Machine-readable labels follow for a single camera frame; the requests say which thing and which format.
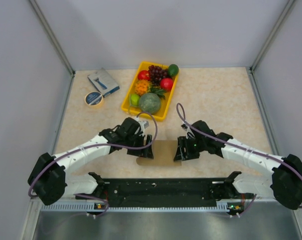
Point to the blue razor package box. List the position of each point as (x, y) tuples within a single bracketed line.
[(103, 82)]

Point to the orange pineapple with leaves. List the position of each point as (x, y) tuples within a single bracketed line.
[(142, 87)]

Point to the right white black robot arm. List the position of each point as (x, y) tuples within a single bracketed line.
[(281, 177)]

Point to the green avocado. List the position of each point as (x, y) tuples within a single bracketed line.
[(173, 70)]

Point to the left aluminium frame post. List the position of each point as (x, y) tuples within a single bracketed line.
[(51, 36)]

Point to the red apple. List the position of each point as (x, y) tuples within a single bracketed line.
[(144, 75)]

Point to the brown cardboard box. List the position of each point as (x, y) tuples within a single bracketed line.
[(164, 152)]

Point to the small green lime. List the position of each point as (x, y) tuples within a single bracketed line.
[(134, 99)]

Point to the beige masking tape roll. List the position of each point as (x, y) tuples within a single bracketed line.
[(94, 100)]

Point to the right aluminium frame post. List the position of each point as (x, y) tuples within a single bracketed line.
[(289, 6)]

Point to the red pomegranate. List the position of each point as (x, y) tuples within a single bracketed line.
[(167, 84)]

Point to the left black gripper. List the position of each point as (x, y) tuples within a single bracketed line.
[(146, 152)]

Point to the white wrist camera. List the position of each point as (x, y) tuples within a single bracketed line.
[(189, 133), (143, 124)]

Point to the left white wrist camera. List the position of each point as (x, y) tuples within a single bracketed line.
[(143, 124)]

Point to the aluminium frame post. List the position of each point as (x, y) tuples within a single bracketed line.
[(289, 6), (51, 36)]

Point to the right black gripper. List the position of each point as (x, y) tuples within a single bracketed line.
[(181, 154)]

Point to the green round melon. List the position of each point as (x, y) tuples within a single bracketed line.
[(149, 102)]

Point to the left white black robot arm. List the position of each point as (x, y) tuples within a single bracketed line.
[(52, 177)]

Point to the yellow plastic tray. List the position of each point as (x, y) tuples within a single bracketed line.
[(165, 103)]

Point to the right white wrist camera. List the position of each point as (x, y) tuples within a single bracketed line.
[(189, 133)]

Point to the dark purple grape bunch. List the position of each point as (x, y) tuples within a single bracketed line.
[(156, 74)]

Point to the aluminium front rail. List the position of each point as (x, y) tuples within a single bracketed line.
[(165, 197)]

